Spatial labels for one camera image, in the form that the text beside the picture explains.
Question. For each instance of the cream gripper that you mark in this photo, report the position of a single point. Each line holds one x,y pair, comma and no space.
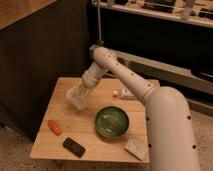
89,82

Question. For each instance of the translucent white cup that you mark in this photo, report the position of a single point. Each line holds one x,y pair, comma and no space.
72,96

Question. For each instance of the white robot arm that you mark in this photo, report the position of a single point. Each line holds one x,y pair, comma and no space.
171,140

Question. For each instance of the green ceramic bowl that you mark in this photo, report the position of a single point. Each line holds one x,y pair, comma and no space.
111,122

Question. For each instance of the wooden table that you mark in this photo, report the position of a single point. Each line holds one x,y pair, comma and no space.
80,125

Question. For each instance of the orange carrot toy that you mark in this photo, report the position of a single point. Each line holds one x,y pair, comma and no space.
54,127

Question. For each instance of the black smartphone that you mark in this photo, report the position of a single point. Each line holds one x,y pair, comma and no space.
74,147

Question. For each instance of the dark wooden cabinet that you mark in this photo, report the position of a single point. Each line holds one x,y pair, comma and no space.
34,53

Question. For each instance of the beige sponge block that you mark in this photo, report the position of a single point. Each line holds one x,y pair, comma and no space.
136,148

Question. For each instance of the metal shelf rack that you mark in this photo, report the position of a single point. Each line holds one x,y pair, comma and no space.
178,54

